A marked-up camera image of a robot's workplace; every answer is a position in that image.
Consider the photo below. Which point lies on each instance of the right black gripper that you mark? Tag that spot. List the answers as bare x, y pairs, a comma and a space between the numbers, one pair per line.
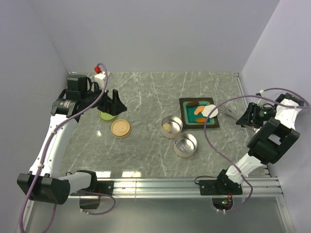
252, 108

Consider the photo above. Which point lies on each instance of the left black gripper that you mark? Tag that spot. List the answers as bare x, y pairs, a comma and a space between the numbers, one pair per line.
113, 107

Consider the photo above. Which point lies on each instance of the metal tongs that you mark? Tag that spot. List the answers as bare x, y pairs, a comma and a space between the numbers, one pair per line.
226, 111

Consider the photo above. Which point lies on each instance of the beige round bun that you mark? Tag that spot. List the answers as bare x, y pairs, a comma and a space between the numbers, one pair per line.
167, 127

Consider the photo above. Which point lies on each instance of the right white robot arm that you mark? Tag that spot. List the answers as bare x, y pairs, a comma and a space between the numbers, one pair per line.
275, 134

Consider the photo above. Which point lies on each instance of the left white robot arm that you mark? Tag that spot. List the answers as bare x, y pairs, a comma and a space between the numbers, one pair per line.
43, 181

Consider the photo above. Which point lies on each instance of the steel lunch tin near tray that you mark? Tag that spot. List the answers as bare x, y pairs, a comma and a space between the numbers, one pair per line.
177, 126

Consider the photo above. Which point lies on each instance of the steel lunch tin front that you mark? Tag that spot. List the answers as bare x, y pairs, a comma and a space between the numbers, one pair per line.
185, 145

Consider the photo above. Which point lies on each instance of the green round lid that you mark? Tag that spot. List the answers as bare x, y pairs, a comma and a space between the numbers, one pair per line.
107, 117

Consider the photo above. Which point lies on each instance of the tan round lid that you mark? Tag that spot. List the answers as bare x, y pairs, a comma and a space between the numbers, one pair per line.
120, 128

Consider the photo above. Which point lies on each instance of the white egg piece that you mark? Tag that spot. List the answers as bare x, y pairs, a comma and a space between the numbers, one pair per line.
210, 110

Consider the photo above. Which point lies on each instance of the brown fried cutlet piece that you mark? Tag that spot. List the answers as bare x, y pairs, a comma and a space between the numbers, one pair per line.
201, 120

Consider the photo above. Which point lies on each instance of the orange salmon piece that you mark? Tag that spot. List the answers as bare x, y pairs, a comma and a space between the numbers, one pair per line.
199, 109

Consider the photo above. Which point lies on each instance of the dark brown sausage piece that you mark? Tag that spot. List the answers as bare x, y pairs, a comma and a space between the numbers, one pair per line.
193, 104

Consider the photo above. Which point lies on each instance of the black teal square tray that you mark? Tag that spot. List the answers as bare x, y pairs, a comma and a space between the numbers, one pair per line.
187, 113

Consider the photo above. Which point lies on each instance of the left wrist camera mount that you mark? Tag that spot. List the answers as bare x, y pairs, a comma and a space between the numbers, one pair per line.
100, 77

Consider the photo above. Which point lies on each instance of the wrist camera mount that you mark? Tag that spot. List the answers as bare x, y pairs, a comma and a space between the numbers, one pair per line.
100, 77
261, 101

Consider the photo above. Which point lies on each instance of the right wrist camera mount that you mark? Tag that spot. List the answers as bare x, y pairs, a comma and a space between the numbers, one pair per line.
261, 101

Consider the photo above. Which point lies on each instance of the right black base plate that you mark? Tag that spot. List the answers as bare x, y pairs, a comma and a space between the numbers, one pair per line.
209, 188

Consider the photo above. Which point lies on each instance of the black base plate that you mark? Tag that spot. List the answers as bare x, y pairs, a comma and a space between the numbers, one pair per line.
104, 187
209, 188

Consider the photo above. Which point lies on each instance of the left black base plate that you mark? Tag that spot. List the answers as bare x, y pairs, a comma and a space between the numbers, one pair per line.
104, 187

